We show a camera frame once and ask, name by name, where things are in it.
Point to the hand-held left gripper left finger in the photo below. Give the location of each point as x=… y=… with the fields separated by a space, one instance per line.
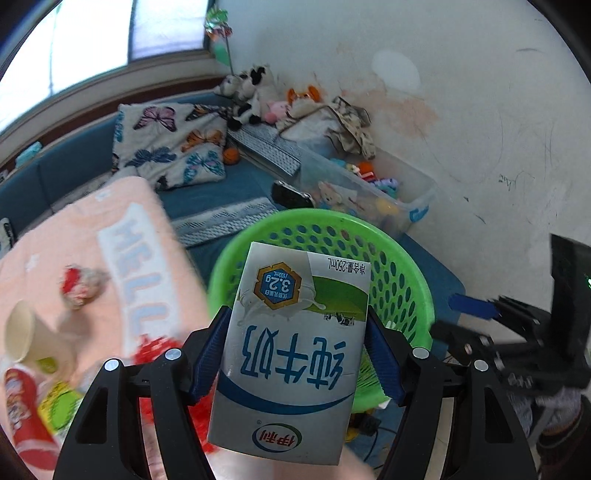
x=210 y=351

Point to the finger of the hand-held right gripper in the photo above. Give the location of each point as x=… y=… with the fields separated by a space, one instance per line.
x=461 y=339
x=471 y=305

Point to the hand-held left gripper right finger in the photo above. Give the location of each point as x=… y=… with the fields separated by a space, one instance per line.
x=381 y=356

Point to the white milk carton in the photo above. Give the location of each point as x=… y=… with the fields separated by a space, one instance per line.
x=286 y=364

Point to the green plastic basket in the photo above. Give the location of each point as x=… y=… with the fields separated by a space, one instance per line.
x=323 y=228

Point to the beige paper cup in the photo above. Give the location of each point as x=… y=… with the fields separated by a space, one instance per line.
x=27 y=332

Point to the red crinkly wrapper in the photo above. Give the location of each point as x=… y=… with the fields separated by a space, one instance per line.
x=150 y=346

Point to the clear plastic storage box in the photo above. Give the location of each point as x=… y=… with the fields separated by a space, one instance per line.
x=415 y=194

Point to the grey patterned mat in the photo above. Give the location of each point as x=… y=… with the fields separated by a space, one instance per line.
x=221 y=221

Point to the crumpled red white wrapper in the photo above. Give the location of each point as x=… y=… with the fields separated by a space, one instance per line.
x=81 y=286

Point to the pile of colourful toys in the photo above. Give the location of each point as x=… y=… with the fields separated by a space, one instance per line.
x=383 y=184

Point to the green yellow packet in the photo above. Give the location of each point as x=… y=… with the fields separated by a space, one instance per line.
x=57 y=406

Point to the teddy bear toy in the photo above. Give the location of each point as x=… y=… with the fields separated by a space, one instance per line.
x=331 y=194

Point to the black pouch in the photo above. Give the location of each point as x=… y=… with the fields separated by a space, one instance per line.
x=291 y=194

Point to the red snack packet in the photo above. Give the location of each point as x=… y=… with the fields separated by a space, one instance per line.
x=25 y=415

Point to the orange ball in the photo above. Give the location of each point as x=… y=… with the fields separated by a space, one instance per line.
x=230 y=156

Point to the grey patterned cushion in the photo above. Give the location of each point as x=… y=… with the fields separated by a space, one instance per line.
x=268 y=147

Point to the large butterfly print pillow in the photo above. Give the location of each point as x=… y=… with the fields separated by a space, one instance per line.
x=161 y=143

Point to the camouflage cloth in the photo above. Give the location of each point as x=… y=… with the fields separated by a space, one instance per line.
x=353 y=124

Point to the blue sofa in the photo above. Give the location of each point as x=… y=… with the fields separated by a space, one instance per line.
x=69 y=166

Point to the white black device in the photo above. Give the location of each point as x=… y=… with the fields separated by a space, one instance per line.
x=5 y=235

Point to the white cloth bag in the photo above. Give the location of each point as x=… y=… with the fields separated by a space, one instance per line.
x=309 y=129

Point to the pink plush toy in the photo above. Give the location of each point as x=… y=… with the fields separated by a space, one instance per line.
x=277 y=111

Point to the black white cow plush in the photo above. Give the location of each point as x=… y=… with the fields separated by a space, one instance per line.
x=251 y=92

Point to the grey plush toy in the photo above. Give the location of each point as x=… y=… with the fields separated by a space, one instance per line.
x=228 y=85

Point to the orange fox plush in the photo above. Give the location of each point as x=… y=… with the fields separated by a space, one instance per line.
x=302 y=98

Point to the teal tissue pack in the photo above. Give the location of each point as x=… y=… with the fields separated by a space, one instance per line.
x=28 y=154

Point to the colourful pinwheel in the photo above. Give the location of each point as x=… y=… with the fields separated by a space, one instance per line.
x=219 y=27

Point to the window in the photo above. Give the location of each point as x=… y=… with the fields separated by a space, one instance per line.
x=83 y=41

